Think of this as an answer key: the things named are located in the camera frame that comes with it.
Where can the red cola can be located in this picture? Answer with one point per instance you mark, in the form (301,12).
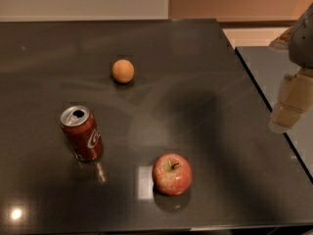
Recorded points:
(81,130)

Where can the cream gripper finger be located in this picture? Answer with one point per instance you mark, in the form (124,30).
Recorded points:
(294,99)
(283,40)

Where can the grey side table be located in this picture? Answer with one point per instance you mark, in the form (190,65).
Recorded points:
(271,70)

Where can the orange fruit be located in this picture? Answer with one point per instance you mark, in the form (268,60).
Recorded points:
(123,71)

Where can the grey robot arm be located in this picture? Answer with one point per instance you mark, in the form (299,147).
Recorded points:
(301,43)

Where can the red apple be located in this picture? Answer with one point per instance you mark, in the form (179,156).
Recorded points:
(172,174)

